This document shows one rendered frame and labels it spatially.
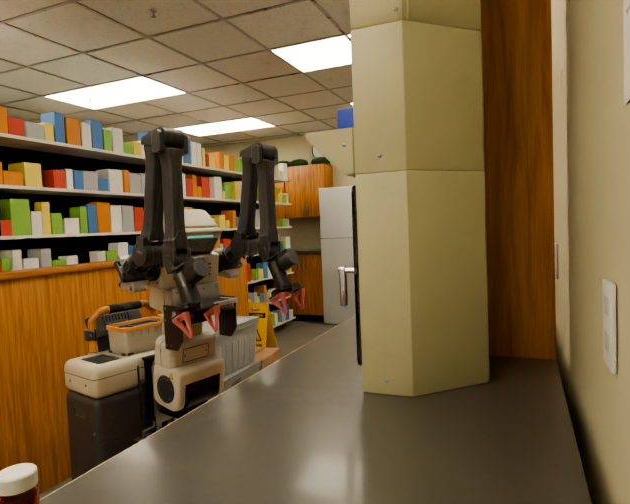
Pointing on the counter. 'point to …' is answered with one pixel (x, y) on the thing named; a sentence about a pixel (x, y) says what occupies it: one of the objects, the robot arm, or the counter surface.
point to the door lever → (344, 284)
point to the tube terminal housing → (420, 207)
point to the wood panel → (519, 177)
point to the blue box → (345, 118)
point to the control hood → (336, 148)
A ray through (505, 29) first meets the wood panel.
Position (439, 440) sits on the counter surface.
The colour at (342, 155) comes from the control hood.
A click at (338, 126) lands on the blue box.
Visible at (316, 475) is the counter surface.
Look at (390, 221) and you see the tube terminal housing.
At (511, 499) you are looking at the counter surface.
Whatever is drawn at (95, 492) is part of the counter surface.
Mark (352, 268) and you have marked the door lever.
